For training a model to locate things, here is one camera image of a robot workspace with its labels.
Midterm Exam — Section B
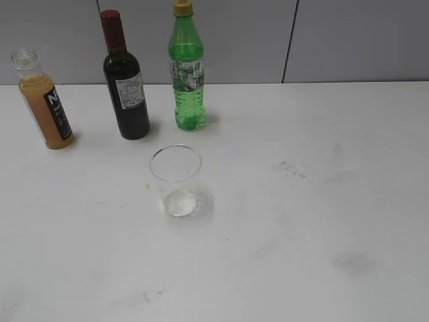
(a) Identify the dark red wine bottle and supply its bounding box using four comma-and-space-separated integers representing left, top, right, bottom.
101, 9, 150, 140

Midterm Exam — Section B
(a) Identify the transparent plastic cup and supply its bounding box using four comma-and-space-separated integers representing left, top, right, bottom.
149, 144, 202, 217

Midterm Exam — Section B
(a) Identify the NFC orange juice bottle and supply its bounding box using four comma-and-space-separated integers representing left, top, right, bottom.
11, 49, 74, 150

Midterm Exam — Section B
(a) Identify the green plastic soda bottle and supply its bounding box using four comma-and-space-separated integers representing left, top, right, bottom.
168, 1, 206, 131

